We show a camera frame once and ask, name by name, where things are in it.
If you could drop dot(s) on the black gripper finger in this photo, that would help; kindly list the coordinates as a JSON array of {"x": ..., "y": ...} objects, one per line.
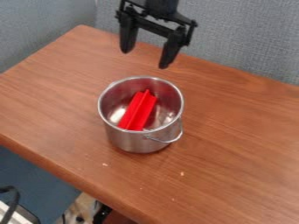
[
  {"x": 171, "y": 48},
  {"x": 128, "y": 32}
]

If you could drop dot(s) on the grey device under table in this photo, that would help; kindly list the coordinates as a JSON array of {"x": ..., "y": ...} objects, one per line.
[{"x": 22, "y": 215}]

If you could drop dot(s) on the stainless steel metal pot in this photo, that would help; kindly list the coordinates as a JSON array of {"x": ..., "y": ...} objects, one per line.
[{"x": 163, "y": 128}]

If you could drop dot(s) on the wooden table leg base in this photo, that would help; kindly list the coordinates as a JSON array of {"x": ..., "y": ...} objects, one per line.
[{"x": 84, "y": 211}]

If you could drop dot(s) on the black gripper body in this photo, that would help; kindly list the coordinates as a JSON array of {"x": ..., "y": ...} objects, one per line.
[{"x": 160, "y": 10}]

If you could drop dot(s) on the red plastic block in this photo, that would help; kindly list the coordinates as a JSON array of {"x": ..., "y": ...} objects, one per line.
[{"x": 138, "y": 111}]

